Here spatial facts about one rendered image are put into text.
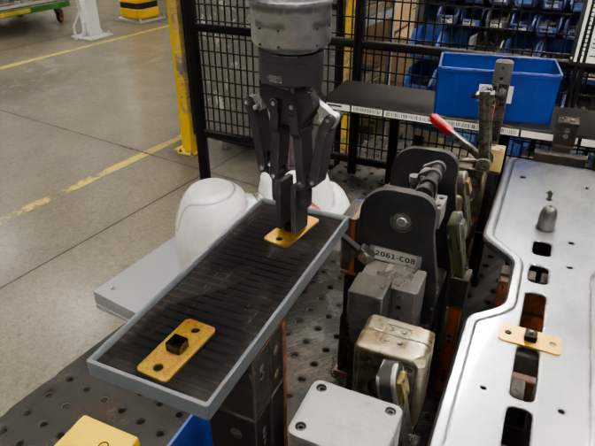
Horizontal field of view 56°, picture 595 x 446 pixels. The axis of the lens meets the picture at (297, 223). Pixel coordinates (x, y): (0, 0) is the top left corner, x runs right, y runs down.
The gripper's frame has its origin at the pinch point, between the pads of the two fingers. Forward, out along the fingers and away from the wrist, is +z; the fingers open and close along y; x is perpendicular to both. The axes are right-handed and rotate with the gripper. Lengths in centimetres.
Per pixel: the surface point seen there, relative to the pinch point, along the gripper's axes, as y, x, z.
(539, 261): 26.9, 37.0, 20.1
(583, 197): 29, 67, 20
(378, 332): 15.3, -3.4, 12.1
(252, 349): 9.7, -21.3, 3.9
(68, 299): -156, 54, 120
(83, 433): 3.8, -37.0, 4.1
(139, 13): -582, 492, 110
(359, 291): 10.4, 0.7, 10.4
